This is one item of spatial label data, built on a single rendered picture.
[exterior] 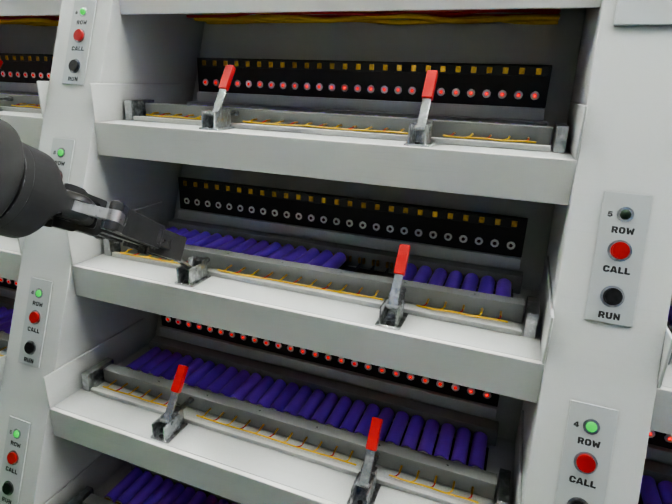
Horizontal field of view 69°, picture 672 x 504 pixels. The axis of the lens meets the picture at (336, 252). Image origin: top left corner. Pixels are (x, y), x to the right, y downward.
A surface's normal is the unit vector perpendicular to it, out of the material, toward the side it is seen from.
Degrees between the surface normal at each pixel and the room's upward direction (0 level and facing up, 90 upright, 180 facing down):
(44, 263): 90
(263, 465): 20
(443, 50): 90
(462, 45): 90
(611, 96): 90
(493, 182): 110
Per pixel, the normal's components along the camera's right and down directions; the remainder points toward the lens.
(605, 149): -0.33, -0.05
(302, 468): 0.04, -0.94
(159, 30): 0.93, 0.15
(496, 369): -0.36, 0.30
